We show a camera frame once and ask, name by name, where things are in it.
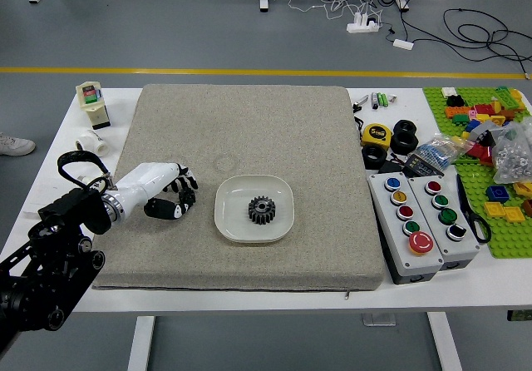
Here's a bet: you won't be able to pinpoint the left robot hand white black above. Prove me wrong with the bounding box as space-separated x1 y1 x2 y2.
108 161 200 222

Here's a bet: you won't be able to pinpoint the grey-brown cushion mat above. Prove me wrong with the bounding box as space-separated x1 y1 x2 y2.
91 83 386 292

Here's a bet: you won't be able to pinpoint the white square plate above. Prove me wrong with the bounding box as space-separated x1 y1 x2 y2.
214 174 295 245

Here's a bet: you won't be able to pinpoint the white shoe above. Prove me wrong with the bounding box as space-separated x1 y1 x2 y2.
0 132 37 156

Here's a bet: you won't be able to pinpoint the black scissors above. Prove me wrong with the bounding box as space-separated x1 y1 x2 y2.
456 174 492 245

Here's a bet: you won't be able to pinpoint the metal table bracket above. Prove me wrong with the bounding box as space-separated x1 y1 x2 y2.
361 312 397 327

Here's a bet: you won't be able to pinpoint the white table leg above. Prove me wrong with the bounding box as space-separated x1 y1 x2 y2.
126 315 155 371
427 312 462 371

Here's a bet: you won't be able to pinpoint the yellow tape measure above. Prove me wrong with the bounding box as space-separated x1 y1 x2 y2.
360 122 392 147

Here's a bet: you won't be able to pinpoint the black rubber tyre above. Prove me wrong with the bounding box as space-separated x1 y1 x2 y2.
392 131 420 154
392 119 418 136
362 144 389 170

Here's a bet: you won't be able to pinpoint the grey four-button control box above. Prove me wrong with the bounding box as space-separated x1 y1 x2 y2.
406 175 481 271

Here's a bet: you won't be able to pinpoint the black flat plastic piece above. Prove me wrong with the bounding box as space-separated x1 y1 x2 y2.
380 158 406 176

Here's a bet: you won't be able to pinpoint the clear bag of blue parts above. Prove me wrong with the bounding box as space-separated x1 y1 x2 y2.
409 132 473 168

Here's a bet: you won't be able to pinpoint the white pipe tee fitting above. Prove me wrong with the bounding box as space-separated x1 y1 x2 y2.
75 128 110 158

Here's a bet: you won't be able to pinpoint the beige switch box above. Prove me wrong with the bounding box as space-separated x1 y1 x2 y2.
76 81 111 131

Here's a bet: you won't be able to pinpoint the big black gear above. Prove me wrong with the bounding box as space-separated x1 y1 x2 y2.
248 195 278 226

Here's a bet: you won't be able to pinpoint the clear bag of silver nuts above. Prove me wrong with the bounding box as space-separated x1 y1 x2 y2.
491 116 532 185

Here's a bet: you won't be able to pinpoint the green brick baseplate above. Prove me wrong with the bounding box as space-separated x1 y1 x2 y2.
421 87 532 260

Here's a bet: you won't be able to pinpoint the white tube with writing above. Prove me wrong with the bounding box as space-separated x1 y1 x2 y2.
77 174 105 190

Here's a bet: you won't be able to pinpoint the blue toy brick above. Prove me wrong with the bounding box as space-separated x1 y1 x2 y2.
485 185 510 202

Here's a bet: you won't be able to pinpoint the grey five-button control box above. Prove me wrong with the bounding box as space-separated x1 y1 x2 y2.
367 172 445 285

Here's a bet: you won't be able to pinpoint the black floor cable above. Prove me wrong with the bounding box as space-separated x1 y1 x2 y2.
442 7 532 77

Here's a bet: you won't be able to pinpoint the white power strip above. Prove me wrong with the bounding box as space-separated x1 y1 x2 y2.
347 12 382 34

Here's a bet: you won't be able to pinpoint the black display module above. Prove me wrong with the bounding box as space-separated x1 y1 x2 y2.
403 154 445 177

